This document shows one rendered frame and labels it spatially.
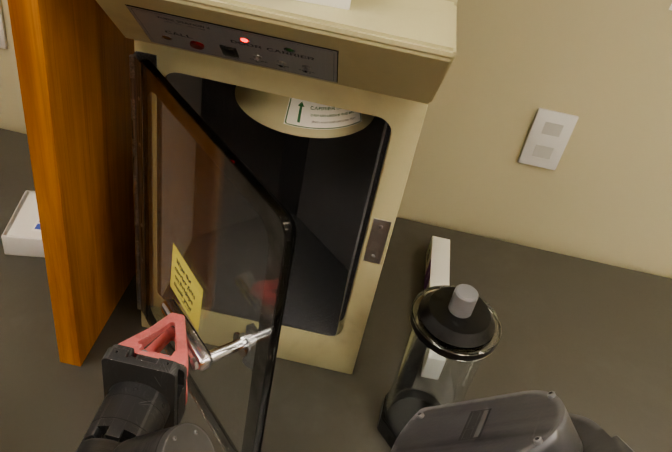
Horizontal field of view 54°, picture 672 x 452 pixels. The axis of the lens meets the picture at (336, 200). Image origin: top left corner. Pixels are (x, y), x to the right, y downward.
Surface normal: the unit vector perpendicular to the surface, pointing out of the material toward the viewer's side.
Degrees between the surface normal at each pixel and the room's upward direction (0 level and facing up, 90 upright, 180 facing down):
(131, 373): 90
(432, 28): 0
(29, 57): 90
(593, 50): 90
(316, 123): 66
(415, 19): 0
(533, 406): 46
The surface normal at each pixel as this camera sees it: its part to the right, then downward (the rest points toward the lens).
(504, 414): -0.44, -0.89
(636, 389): 0.16, -0.78
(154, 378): -0.15, 0.58
